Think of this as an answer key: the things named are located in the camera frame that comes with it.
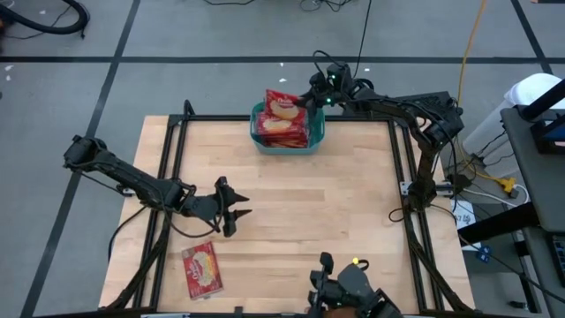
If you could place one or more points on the white lined bin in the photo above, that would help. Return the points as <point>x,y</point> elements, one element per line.
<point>534,86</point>

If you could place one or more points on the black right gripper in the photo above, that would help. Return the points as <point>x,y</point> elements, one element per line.
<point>327,100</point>

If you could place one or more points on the teal plastic basket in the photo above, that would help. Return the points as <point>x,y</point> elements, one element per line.
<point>287,151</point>

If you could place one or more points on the black desk beam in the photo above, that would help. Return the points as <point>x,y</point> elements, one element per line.
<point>499,223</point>

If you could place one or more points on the yellow power plug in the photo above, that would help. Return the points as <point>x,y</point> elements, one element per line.
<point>506,183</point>

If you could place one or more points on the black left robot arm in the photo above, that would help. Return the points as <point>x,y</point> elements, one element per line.
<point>132,179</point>

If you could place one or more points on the black device with blue screen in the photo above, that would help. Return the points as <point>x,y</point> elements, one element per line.
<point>547,141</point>

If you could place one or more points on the black keyboard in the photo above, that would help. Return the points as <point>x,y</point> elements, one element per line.
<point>559,260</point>

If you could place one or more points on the white paper sheet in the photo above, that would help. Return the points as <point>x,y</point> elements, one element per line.
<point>463,223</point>

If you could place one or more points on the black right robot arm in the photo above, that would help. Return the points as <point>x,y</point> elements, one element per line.
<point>397,110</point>

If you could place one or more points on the black aluminium table frame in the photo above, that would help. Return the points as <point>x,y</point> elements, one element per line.
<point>220,118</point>

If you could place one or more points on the dark grey desk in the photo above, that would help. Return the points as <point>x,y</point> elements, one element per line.
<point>540,194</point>

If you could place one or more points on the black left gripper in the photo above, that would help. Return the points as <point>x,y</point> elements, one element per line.
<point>205,206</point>

